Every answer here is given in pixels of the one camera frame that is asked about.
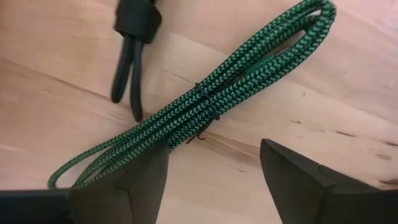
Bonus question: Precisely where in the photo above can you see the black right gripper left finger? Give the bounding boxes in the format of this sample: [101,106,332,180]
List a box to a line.
[68,141,171,224]

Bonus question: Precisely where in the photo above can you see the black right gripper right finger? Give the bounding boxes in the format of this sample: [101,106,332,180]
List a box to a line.
[259,138,398,224]

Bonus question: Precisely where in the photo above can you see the green braided cable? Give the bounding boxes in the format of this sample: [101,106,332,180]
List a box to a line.
[47,0,338,190]

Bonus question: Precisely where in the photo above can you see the black cable with black strap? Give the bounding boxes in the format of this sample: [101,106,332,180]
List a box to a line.
[110,0,162,123]

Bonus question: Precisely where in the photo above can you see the black wire twist tie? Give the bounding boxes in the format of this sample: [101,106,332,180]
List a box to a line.
[185,82,221,144]

